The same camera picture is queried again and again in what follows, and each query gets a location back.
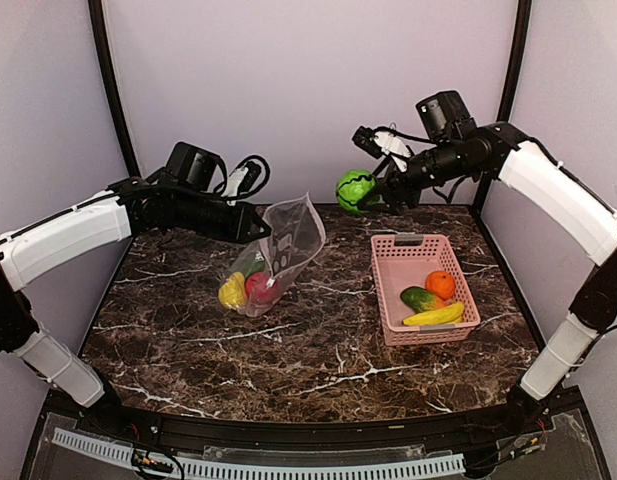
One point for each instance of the right black frame post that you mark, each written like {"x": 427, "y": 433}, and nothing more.
{"x": 515, "y": 60}

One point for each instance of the green orange toy mango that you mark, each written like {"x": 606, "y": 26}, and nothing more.
{"x": 419, "y": 300}

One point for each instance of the left black frame post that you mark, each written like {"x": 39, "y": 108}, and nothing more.
{"x": 109, "y": 81}

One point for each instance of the yellow toy pepper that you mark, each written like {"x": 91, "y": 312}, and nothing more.
{"x": 232, "y": 294}

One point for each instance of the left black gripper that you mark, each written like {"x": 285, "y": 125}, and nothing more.
{"x": 238, "y": 231}

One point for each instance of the pink plastic basket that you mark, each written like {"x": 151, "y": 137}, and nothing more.
{"x": 400, "y": 261}

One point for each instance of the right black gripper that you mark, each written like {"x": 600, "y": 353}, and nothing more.
{"x": 392, "y": 180}

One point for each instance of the green toy pepper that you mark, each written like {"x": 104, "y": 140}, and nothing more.
{"x": 257, "y": 265}

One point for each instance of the yellow toy banana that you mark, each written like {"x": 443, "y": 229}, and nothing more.
{"x": 451, "y": 314}

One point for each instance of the red toy apple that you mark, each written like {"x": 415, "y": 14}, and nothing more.
{"x": 261, "y": 288}

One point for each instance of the green toy watermelon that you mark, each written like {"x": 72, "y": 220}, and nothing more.
{"x": 352, "y": 187}

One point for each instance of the black front rail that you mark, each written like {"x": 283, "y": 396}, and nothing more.
{"x": 376, "y": 408}

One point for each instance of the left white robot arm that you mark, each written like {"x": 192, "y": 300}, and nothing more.
{"x": 123, "y": 210}

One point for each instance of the toy orange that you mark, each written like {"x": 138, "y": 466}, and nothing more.
{"x": 441, "y": 283}

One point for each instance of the white slotted cable duct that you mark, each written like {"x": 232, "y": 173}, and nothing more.
{"x": 238, "y": 463}

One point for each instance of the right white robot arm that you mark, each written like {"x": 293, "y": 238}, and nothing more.
{"x": 503, "y": 152}

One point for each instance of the clear zip top bag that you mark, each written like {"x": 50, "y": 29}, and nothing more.
{"x": 298, "y": 235}

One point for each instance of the black frame post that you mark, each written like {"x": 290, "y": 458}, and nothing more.
{"x": 515, "y": 60}
{"x": 109, "y": 81}

